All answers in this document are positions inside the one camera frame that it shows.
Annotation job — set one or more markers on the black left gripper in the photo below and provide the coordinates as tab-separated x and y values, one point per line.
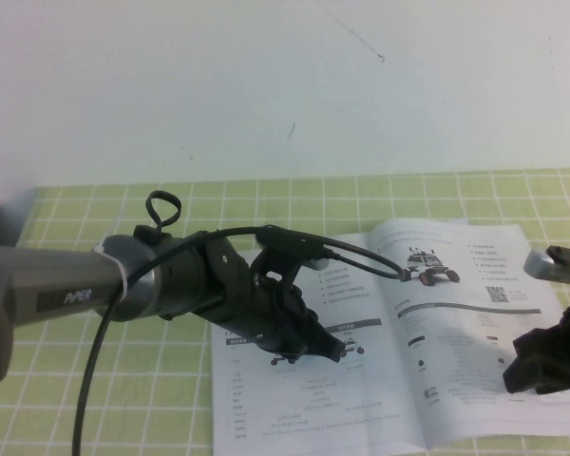
266	318

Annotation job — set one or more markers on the white product manual book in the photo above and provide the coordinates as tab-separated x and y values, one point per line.
456	332

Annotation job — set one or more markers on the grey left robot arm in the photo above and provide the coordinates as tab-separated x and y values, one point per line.
52	285

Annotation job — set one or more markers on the white zip tie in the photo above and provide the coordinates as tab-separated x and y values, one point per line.
119	275

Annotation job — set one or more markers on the green white checked tablecloth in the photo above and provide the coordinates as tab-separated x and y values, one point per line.
100	380

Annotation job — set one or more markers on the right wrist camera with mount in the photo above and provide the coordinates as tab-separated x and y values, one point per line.
541	266

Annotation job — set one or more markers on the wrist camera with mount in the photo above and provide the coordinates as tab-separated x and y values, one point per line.
290	240
541	266

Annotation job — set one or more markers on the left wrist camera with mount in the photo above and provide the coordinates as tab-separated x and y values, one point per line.
290	240

